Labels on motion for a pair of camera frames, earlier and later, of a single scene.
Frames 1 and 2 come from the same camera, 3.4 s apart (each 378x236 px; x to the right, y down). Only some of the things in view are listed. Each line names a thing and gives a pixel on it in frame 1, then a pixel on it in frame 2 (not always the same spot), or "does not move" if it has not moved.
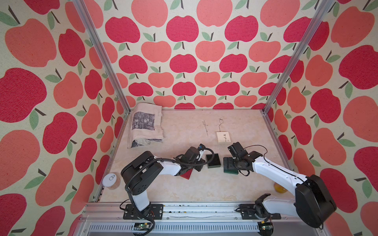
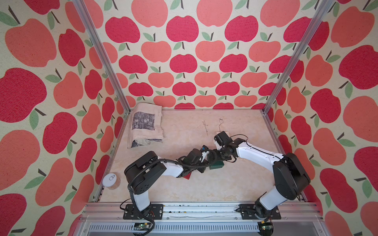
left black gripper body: [198, 165] does not move
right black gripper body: [236, 162] to [223, 155]
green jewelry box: [229, 166] to [217, 164]
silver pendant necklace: [221, 121] does not move
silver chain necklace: [204, 123] does not move
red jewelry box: [187, 174] does not move
